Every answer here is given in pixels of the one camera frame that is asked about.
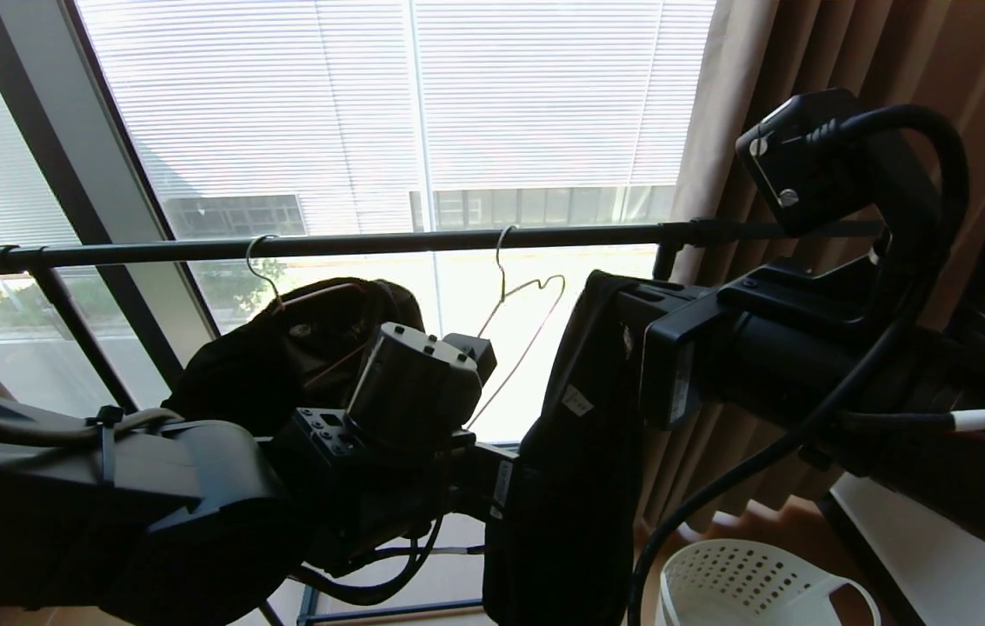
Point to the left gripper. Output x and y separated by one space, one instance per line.
475 482

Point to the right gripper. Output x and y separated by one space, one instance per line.
770 365

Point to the black garment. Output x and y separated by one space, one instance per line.
579 504

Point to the pink clothes hanger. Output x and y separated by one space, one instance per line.
249 259
500 261

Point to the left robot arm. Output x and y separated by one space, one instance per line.
109 504

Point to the white laundry basket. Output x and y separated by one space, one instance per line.
735 582

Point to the black clothes rack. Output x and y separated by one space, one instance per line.
370 244

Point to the window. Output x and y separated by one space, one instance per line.
283 113

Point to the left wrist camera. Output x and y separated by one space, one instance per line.
470 352

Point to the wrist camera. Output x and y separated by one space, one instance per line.
470 352
814 165

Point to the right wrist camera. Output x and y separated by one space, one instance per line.
814 165

